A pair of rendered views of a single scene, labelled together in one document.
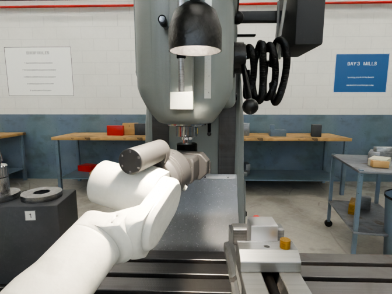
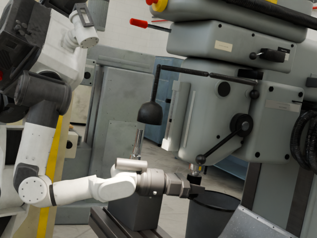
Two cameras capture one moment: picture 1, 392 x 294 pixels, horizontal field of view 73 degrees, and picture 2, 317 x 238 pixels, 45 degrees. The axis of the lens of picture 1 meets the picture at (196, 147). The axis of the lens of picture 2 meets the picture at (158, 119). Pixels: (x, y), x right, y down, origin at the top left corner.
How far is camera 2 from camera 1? 0.98 m
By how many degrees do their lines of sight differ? 58
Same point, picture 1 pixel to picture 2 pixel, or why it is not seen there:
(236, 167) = (303, 231)
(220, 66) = (194, 130)
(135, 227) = (96, 184)
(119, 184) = (114, 172)
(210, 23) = (144, 113)
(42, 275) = (67, 181)
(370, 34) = not seen: outside the picture
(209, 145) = (285, 198)
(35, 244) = (129, 203)
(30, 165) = not seen: hidden behind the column
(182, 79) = (168, 133)
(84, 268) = (76, 186)
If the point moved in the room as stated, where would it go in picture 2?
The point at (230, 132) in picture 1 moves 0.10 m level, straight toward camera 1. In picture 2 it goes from (304, 192) to (280, 191)
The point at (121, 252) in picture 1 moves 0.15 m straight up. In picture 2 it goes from (92, 192) to (99, 142)
